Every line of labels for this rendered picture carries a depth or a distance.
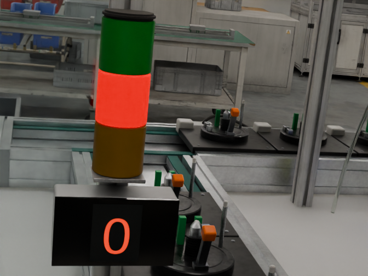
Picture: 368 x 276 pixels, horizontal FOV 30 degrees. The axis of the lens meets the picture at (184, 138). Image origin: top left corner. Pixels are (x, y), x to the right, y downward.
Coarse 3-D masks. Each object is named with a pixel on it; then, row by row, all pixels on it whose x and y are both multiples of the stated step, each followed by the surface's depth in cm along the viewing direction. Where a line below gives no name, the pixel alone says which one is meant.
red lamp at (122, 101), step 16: (112, 80) 63; (128, 80) 63; (144, 80) 64; (96, 96) 65; (112, 96) 63; (128, 96) 63; (144, 96) 64; (96, 112) 65; (112, 112) 64; (128, 112) 64; (144, 112) 65
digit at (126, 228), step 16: (96, 208) 66; (112, 208) 66; (128, 208) 66; (96, 224) 66; (112, 224) 66; (128, 224) 67; (96, 240) 66; (112, 240) 67; (128, 240) 67; (96, 256) 67; (112, 256) 67; (128, 256) 68
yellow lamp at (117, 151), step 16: (96, 128) 65; (112, 128) 64; (128, 128) 65; (144, 128) 66; (96, 144) 66; (112, 144) 64; (128, 144) 65; (144, 144) 67; (96, 160) 66; (112, 160) 65; (128, 160) 65; (112, 176) 65; (128, 176) 66
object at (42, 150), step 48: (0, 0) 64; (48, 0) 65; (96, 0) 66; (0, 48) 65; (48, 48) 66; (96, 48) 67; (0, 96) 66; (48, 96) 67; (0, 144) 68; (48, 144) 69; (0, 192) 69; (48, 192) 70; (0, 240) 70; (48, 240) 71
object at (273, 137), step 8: (296, 120) 208; (256, 128) 211; (264, 128) 210; (288, 128) 205; (296, 128) 208; (264, 136) 205; (272, 136) 206; (280, 136) 204; (288, 136) 201; (296, 136) 201; (328, 136) 213; (272, 144) 197; (280, 144) 198; (288, 144) 199; (296, 144) 199; (328, 144) 204; (336, 144) 205; (280, 152) 192; (288, 152) 193; (296, 152) 193; (320, 152) 195; (328, 152) 195; (336, 152) 196; (344, 152) 196; (352, 152) 197
